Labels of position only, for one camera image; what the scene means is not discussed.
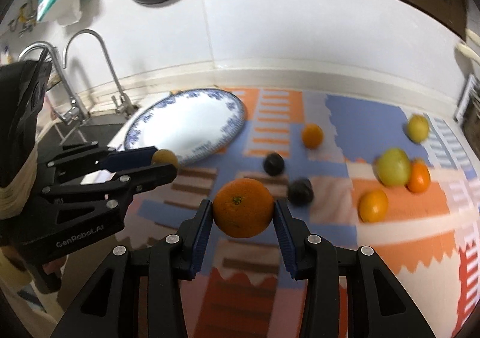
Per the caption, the slim chrome faucet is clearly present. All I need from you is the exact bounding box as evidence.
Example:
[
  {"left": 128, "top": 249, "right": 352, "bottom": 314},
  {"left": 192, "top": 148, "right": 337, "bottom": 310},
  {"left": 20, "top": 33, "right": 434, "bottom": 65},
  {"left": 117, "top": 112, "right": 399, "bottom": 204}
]
[{"left": 64, "top": 29, "right": 138, "bottom": 118}]

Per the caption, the orange tangerine front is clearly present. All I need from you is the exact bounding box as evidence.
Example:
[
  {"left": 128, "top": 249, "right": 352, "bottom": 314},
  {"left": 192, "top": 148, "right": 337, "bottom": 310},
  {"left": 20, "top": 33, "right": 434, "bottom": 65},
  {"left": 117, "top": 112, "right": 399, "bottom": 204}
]
[{"left": 358, "top": 189, "right": 389, "bottom": 223}]

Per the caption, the small orange tangerine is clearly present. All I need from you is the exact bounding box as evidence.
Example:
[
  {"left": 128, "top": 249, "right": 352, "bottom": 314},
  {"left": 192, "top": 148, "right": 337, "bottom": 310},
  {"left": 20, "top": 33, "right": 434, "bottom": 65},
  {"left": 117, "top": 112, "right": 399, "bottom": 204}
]
[{"left": 301, "top": 123, "right": 324, "bottom": 149}]

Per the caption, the cream pot handle lower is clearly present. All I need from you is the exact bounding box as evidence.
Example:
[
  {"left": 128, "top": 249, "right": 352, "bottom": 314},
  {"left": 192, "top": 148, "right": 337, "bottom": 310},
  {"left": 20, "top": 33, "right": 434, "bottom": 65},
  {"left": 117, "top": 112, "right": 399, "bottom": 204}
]
[{"left": 456, "top": 43, "right": 480, "bottom": 65}]

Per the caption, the tall chrome faucet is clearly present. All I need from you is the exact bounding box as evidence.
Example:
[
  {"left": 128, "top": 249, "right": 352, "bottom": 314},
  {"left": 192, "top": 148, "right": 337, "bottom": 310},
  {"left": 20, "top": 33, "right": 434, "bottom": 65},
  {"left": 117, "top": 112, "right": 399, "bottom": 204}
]
[{"left": 18, "top": 41, "right": 89, "bottom": 125}]

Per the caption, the small brown kiwi fruit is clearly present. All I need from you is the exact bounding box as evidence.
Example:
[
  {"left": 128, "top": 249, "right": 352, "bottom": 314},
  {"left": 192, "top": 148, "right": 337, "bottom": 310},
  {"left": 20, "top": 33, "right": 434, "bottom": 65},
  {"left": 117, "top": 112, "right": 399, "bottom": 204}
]
[{"left": 151, "top": 149, "right": 179, "bottom": 168}]

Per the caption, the large orange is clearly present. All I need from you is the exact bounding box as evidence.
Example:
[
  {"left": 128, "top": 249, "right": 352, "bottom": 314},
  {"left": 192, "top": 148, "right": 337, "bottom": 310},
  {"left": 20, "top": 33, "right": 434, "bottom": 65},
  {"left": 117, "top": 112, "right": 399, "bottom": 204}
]
[{"left": 212, "top": 178, "right": 274, "bottom": 239}]

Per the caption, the dark plum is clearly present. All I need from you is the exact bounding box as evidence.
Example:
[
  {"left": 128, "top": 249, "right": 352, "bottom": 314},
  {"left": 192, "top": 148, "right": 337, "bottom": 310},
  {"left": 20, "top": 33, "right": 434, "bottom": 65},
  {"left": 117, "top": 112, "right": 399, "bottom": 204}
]
[
  {"left": 287, "top": 178, "right": 314, "bottom": 206},
  {"left": 263, "top": 152, "right": 285, "bottom": 177}
]

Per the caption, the yellow green pear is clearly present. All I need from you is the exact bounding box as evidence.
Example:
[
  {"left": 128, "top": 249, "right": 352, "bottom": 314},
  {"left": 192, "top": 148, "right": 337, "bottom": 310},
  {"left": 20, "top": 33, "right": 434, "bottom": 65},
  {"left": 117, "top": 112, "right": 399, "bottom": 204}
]
[{"left": 407, "top": 113, "right": 430, "bottom": 144}]

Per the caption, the blue white porcelain plate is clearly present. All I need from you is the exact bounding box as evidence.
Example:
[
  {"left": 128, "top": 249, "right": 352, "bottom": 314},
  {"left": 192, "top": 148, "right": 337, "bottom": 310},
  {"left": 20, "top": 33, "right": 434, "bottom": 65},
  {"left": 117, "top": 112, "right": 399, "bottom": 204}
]
[{"left": 123, "top": 89, "right": 247, "bottom": 165}]

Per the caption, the person's left hand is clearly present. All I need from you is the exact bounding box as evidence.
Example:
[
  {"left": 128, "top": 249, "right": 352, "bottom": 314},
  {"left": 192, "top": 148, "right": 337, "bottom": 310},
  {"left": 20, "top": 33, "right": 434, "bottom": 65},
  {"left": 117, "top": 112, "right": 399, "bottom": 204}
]
[{"left": 1, "top": 246, "right": 68, "bottom": 292}]

